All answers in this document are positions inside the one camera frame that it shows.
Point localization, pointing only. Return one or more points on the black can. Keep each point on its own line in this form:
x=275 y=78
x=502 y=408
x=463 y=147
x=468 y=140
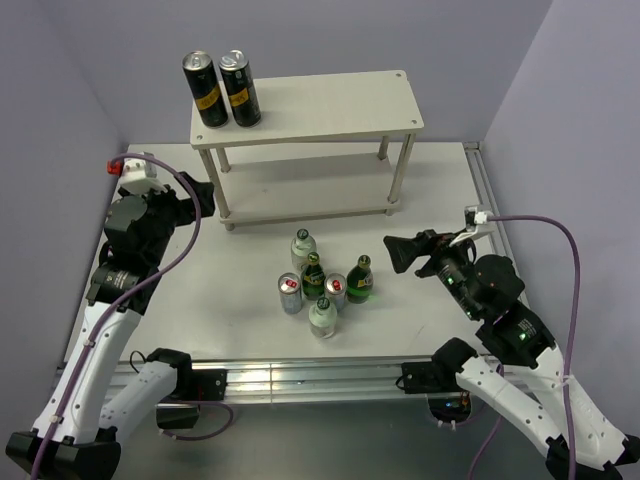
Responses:
x=201 y=77
x=237 y=77

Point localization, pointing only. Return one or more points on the black can left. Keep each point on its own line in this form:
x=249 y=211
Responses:
x=201 y=77

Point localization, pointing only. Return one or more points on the green bottle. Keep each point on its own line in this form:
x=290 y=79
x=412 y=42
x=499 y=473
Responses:
x=360 y=281
x=313 y=277

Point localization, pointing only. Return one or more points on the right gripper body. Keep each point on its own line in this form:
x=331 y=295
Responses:
x=448 y=261

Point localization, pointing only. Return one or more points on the black can right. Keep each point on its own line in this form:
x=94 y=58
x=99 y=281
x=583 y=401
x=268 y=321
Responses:
x=237 y=77

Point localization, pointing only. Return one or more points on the aluminium front rail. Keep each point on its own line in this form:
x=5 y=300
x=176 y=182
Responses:
x=254 y=382

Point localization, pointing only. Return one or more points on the clear bottle front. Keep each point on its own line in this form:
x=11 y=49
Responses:
x=323 y=318

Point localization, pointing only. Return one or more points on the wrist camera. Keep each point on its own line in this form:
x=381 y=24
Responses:
x=137 y=176
x=477 y=225

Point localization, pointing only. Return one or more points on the aluminium side rail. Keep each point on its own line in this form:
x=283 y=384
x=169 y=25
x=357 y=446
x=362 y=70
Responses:
x=496 y=241

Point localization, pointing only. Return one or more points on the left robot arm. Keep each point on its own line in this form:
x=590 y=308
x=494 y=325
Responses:
x=80 y=433

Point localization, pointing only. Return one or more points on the clear bottle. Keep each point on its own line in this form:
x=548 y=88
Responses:
x=323 y=318
x=302 y=245

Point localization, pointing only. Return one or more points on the white two-tier shelf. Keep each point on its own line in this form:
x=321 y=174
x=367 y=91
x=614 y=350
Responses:
x=327 y=146

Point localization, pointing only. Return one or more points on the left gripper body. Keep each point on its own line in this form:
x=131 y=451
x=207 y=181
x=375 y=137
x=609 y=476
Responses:
x=169 y=211

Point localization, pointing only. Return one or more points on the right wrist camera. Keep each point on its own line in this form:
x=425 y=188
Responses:
x=477 y=225

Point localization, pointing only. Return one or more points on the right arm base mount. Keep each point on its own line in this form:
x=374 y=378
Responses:
x=447 y=402

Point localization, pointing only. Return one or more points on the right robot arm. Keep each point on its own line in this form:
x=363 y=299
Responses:
x=555 y=413

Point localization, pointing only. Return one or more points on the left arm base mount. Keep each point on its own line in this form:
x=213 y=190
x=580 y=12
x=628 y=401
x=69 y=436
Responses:
x=173 y=413

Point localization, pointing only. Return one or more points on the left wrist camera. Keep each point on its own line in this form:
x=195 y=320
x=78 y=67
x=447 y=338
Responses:
x=137 y=176

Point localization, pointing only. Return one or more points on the silver can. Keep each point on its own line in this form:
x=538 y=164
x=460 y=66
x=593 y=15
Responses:
x=335 y=290
x=290 y=294

